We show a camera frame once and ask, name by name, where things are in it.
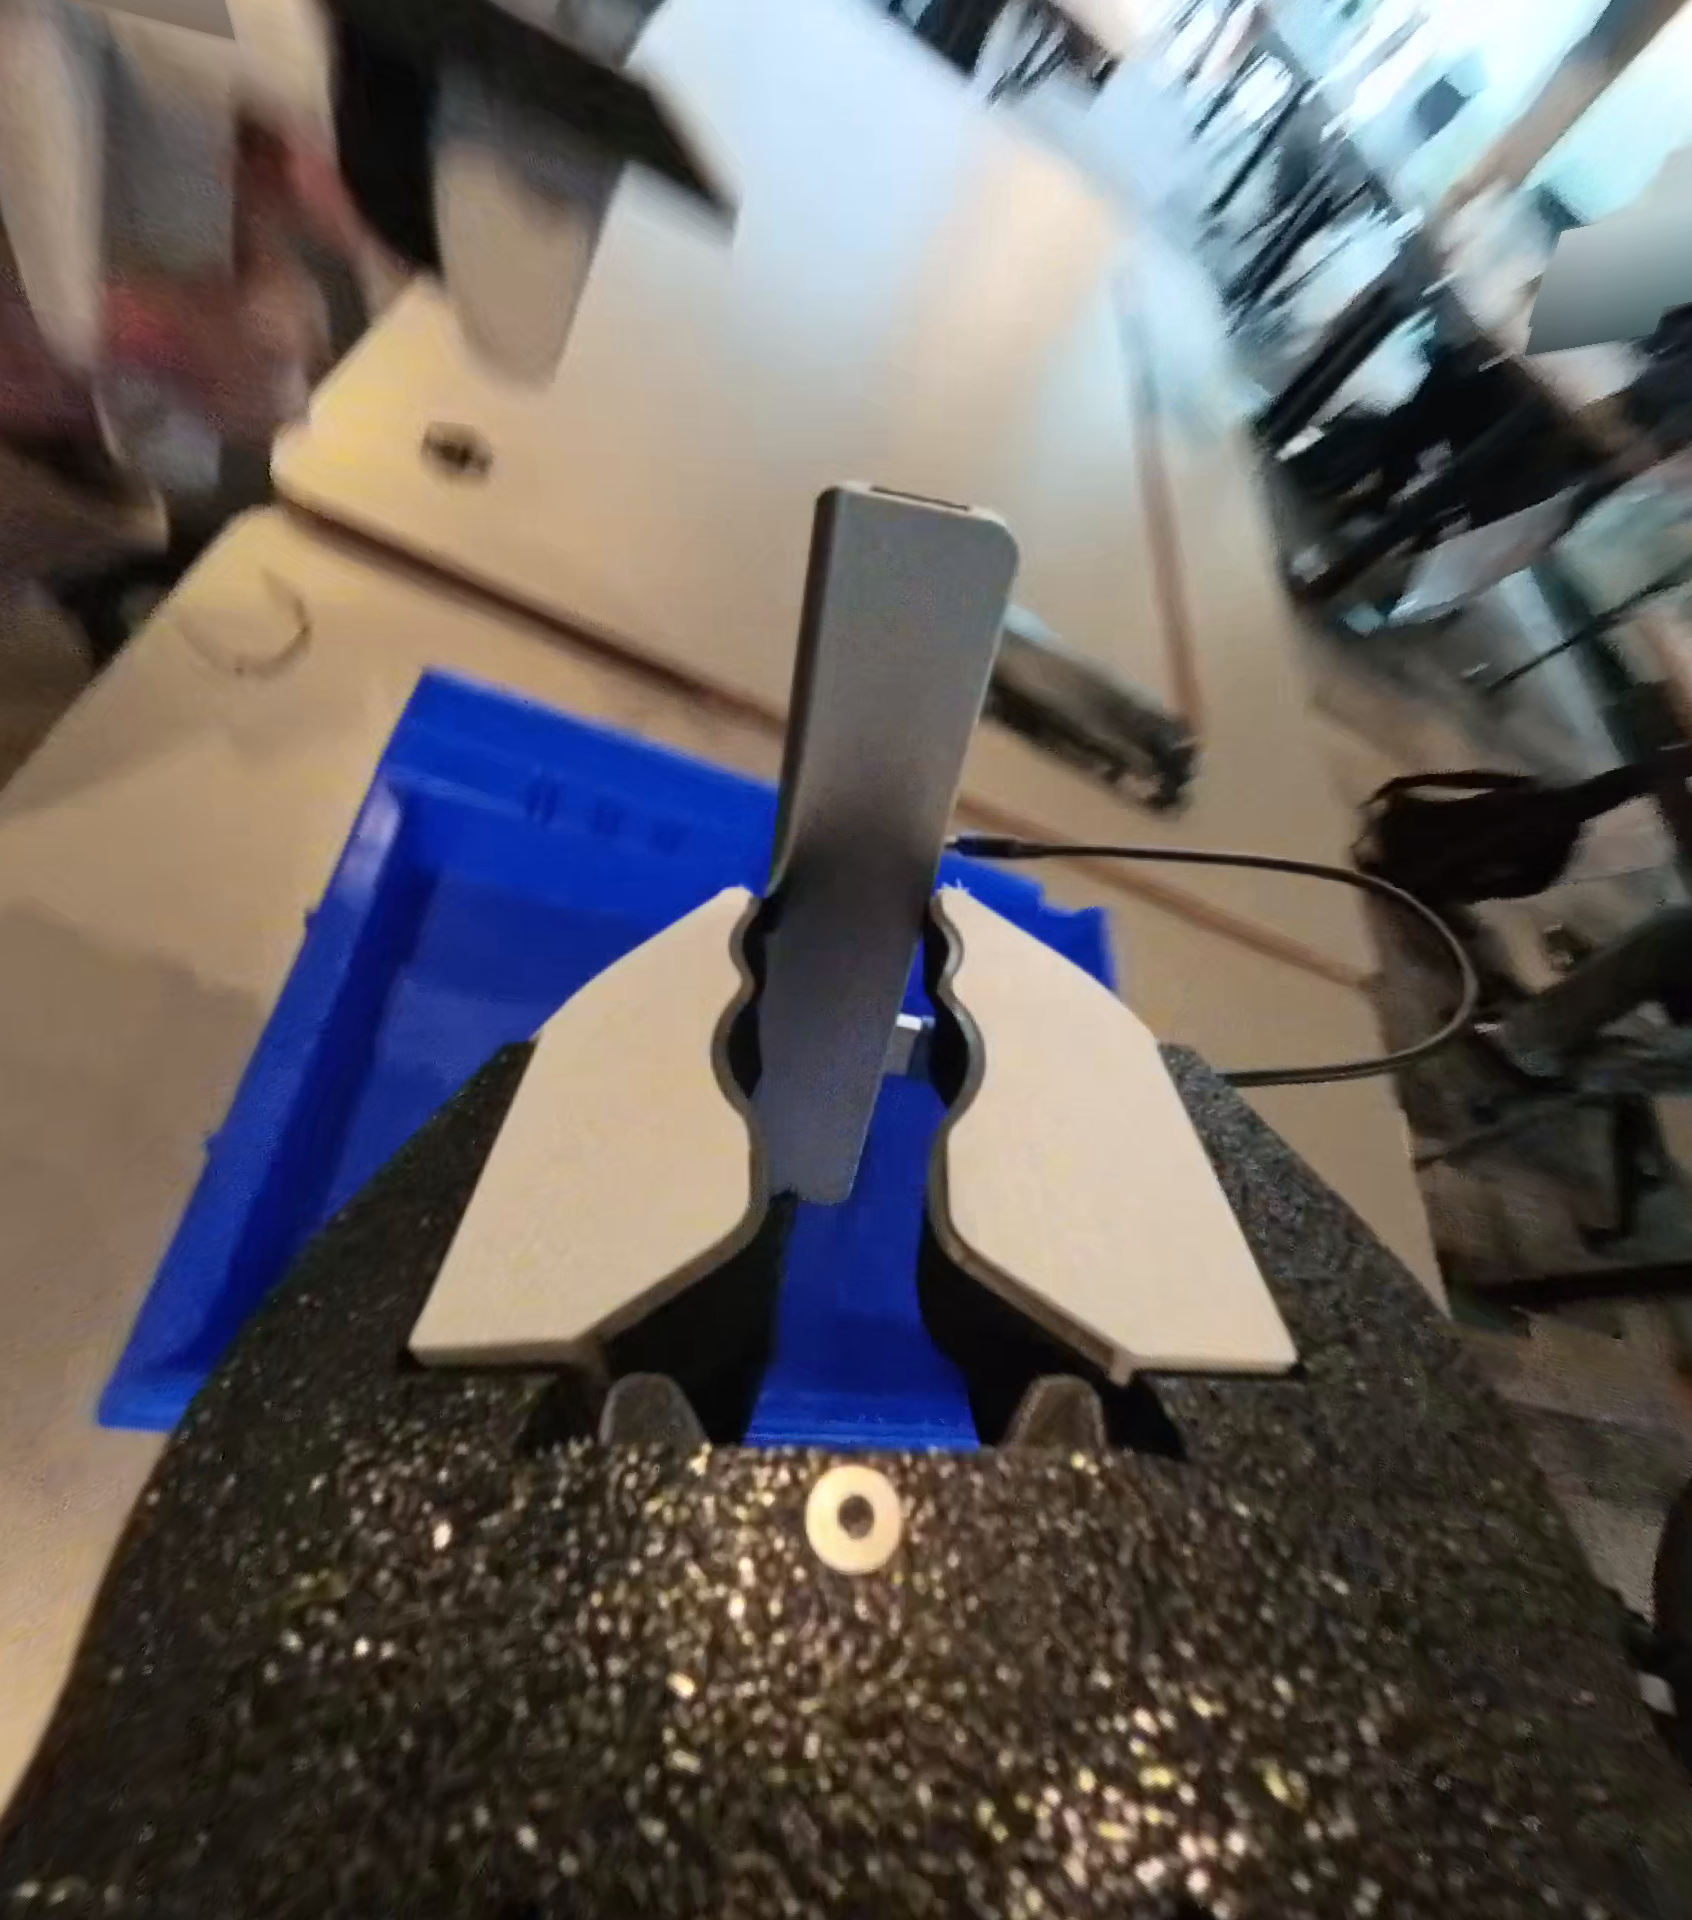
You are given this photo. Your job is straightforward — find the grey usb hub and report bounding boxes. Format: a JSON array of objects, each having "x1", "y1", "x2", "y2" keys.
[{"x1": 751, "y1": 483, "x2": 1019, "y2": 1210}]

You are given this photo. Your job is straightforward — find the blue plastic bin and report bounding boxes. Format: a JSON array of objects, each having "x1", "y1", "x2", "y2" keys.
[{"x1": 95, "y1": 667, "x2": 1122, "y2": 1454}]

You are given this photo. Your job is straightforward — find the black backpack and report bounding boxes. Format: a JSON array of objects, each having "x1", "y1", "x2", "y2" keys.
[{"x1": 1352, "y1": 756, "x2": 1692, "y2": 911}]

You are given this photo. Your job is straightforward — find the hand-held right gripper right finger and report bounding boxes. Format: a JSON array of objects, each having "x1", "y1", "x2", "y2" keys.
[{"x1": 914, "y1": 888, "x2": 1302, "y2": 1391}]

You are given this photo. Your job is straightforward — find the silver monitor stand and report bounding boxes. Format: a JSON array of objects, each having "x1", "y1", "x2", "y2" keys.
[{"x1": 432, "y1": 61, "x2": 637, "y2": 393}]

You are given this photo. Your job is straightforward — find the black hub cable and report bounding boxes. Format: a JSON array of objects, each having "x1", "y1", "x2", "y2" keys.
[{"x1": 936, "y1": 836, "x2": 1481, "y2": 1091}]

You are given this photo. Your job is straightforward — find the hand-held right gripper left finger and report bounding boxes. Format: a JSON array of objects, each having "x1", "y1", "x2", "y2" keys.
[{"x1": 403, "y1": 884, "x2": 794, "y2": 1391}]

